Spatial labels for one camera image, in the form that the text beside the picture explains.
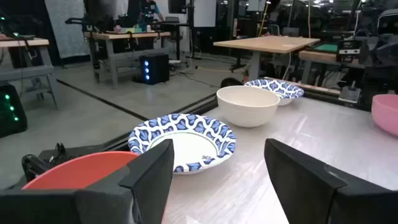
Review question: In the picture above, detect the person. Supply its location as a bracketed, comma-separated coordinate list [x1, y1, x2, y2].
[138, 0, 165, 24]

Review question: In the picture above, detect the white plastic bowl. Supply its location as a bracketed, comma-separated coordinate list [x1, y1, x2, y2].
[216, 85, 281, 129]

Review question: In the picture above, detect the black electronic device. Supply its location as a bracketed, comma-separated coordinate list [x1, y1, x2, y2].
[336, 38, 370, 65]

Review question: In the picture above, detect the black table clamp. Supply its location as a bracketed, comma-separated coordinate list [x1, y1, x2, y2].
[21, 142, 74, 184]

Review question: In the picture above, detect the black computer tower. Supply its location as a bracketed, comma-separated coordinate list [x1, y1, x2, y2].
[0, 82, 28, 139]

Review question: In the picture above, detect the white board panel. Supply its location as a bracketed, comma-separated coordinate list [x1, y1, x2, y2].
[192, 0, 217, 29]

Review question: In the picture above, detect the thin yellow hanging cable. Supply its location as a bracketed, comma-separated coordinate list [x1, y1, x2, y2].
[257, 0, 270, 37]

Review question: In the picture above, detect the blue patterned paper bowl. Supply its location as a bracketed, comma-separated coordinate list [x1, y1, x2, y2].
[244, 78, 305, 107]
[127, 113, 237, 175]

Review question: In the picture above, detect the green mat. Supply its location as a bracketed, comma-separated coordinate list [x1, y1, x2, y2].
[313, 42, 339, 54]

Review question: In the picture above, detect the orange plastic bowl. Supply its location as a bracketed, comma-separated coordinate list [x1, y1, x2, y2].
[21, 151, 139, 190]

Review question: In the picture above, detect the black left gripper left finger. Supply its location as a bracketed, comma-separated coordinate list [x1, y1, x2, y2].
[0, 138, 175, 224]

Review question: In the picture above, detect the black tower with blue lights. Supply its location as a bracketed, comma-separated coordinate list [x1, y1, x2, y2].
[132, 52, 170, 86]

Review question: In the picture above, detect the pink plastic bowl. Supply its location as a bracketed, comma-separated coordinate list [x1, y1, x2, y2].
[371, 94, 398, 138]

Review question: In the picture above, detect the grey fabric partition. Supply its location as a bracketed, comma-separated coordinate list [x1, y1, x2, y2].
[44, 0, 91, 60]

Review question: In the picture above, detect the grey-legged wooden table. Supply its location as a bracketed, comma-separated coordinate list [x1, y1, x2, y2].
[297, 49, 368, 104]
[213, 35, 322, 82]
[83, 30, 172, 90]
[0, 36, 62, 110]

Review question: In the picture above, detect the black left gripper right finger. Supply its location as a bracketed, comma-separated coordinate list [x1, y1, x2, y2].
[264, 138, 398, 224]

